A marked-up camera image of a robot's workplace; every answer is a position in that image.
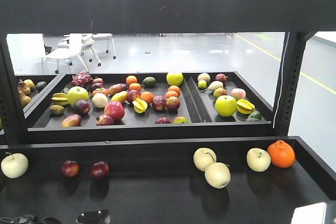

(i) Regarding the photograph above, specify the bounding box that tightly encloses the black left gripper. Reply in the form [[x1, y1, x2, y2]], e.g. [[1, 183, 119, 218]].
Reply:
[[76, 209, 111, 224]]

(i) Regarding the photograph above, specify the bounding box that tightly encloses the big green apple right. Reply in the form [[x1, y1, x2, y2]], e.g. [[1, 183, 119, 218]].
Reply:
[[215, 95, 237, 117]]

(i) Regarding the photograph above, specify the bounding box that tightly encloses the dark red plum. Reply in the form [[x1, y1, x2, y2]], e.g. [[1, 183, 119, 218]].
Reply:
[[90, 161, 109, 180], [60, 161, 80, 178]]

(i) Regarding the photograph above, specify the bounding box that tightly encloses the big green apple left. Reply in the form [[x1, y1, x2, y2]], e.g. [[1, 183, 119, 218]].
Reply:
[[67, 86, 89, 107]]

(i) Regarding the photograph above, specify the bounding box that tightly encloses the dark produce display stand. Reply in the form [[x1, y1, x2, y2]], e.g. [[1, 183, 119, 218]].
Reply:
[[1, 0, 335, 223]]

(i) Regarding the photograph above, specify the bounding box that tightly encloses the dark red plum right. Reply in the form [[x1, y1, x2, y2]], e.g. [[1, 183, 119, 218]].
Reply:
[[90, 161, 109, 180]]

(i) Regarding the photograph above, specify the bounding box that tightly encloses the big red apple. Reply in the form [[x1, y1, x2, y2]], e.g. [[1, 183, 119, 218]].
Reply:
[[104, 101, 125, 121]]

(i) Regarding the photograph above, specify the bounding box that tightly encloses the orange tangerine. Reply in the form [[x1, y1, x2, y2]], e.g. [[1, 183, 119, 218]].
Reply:
[[267, 140, 296, 168]]

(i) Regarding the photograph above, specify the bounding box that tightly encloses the big green apple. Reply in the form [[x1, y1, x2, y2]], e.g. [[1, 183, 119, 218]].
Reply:
[[67, 86, 89, 107], [215, 95, 237, 117]]

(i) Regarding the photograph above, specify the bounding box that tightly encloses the purple dragon fruit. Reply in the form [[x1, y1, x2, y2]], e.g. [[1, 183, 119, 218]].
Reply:
[[70, 71, 93, 88]]

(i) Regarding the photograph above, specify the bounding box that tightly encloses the yellow starfruit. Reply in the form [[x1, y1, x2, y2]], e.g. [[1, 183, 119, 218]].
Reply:
[[132, 98, 148, 114], [237, 99, 255, 115]]

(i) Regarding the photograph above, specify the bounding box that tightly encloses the dark red plum left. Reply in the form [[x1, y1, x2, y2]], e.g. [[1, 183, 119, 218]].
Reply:
[[60, 161, 80, 178]]

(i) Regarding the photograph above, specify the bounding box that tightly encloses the pale pear right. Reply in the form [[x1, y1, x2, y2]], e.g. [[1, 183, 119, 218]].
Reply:
[[246, 148, 271, 172]]

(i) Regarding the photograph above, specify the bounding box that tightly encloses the yellow starfruit right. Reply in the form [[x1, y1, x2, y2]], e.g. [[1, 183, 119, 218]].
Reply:
[[237, 99, 255, 115]]

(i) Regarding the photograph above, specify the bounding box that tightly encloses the pale pear centre front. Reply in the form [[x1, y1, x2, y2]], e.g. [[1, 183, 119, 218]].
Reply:
[[204, 162, 231, 189]]

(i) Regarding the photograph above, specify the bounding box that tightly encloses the yellow starfruit centre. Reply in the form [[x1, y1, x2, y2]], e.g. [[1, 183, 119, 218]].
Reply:
[[132, 98, 148, 114]]

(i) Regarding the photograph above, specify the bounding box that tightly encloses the pale pear centre back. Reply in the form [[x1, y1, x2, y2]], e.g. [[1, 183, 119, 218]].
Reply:
[[193, 147, 217, 172]]

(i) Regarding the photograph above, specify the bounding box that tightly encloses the white office chair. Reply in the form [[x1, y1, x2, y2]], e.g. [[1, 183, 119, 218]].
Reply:
[[41, 33, 89, 74]]

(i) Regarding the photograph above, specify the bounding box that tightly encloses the yellow green apple back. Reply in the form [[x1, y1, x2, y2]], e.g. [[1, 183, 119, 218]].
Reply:
[[166, 72, 184, 87]]

